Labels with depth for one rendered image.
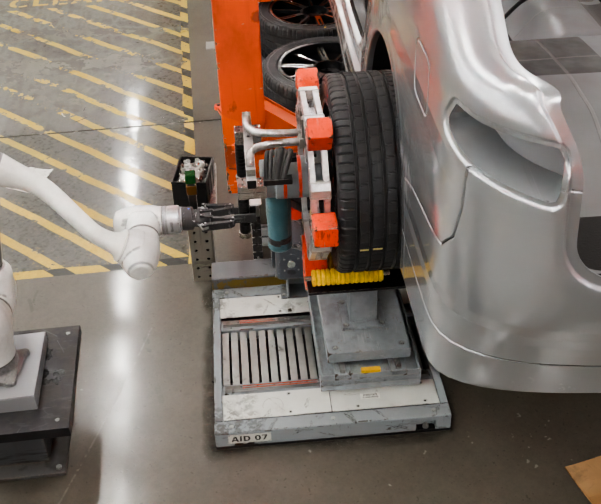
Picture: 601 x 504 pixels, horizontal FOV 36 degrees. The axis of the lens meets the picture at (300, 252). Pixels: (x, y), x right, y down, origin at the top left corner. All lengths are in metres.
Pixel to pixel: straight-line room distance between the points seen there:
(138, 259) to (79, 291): 1.34
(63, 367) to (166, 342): 0.60
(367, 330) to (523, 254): 1.42
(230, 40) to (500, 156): 1.47
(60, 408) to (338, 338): 1.00
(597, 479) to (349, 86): 1.53
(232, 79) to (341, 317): 0.95
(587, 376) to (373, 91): 1.10
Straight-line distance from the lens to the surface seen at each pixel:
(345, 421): 3.28
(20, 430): 3.12
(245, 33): 3.30
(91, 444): 3.43
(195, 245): 3.91
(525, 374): 2.38
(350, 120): 2.82
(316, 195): 2.80
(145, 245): 2.80
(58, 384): 3.23
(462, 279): 2.19
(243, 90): 3.40
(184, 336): 3.77
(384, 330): 3.41
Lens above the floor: 2.49
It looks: 37 degrees down
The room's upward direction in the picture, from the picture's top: 2 degrees counter-clockwise
